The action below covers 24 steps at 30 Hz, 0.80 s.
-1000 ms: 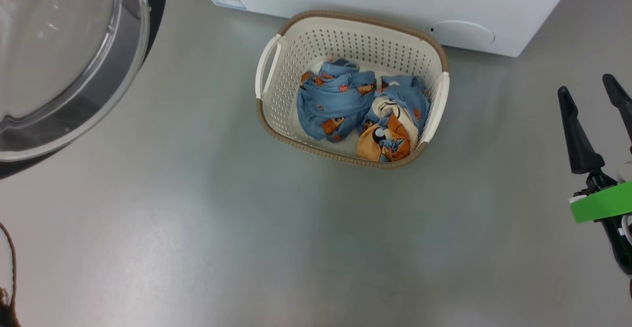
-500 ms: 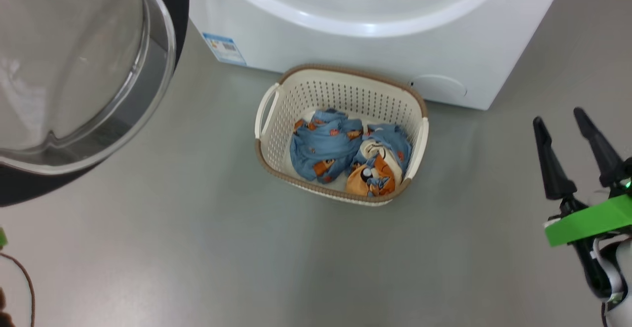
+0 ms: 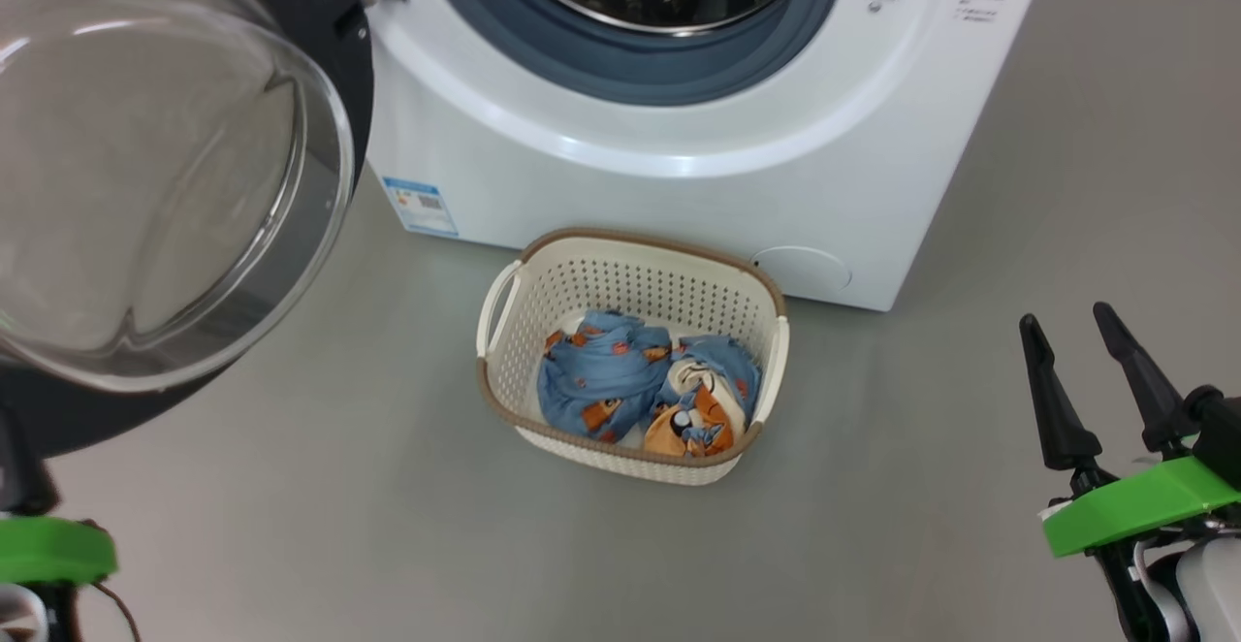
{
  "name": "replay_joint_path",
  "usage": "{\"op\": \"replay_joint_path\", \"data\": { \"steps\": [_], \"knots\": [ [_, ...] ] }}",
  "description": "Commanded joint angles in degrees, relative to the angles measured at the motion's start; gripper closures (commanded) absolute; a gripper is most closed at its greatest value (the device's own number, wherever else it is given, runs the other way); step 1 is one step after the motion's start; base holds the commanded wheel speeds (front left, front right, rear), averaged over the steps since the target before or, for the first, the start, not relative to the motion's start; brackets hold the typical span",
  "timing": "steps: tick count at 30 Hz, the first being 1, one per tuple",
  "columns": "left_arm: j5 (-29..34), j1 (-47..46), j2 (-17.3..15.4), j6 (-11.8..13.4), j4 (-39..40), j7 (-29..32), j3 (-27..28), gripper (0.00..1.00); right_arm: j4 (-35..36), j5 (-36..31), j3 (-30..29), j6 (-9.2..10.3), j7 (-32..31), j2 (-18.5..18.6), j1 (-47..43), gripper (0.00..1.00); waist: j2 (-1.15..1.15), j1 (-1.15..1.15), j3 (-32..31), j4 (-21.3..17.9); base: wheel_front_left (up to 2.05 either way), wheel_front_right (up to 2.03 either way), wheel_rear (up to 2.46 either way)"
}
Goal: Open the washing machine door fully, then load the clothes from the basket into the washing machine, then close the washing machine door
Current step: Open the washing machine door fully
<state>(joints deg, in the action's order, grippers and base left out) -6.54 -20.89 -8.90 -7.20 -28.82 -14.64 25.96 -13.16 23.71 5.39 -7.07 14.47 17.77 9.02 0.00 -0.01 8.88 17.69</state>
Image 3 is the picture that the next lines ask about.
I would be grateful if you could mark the blue garment small orange prints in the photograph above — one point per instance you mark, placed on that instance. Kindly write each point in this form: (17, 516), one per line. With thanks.
(601, 370)

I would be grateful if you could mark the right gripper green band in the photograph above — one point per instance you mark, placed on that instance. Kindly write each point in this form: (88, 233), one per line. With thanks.
(1144, 506)

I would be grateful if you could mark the white front-load washing machine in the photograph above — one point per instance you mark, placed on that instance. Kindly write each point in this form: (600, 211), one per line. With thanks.
(630, 196)

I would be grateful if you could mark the round white filter cover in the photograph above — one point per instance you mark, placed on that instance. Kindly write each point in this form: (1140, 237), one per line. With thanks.
(803, 270)

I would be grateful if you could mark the cream perforated laundry basket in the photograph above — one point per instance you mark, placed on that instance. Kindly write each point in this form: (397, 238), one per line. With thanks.
(630, 278)

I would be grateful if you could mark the blue garment large orange-cream print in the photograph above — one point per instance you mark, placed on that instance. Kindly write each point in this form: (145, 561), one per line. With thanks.
(708, 409)

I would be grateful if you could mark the black round glass washer door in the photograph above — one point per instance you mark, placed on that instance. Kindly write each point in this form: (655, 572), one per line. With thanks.
(175, 138)

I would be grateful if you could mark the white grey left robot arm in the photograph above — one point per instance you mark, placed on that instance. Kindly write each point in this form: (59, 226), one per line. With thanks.
(17, 618)

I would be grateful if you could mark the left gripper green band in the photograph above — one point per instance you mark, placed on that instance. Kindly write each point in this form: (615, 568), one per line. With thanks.
(48, 550)

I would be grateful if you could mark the blue energy label sticker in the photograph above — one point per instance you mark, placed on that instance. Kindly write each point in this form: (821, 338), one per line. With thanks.
(420, 206)

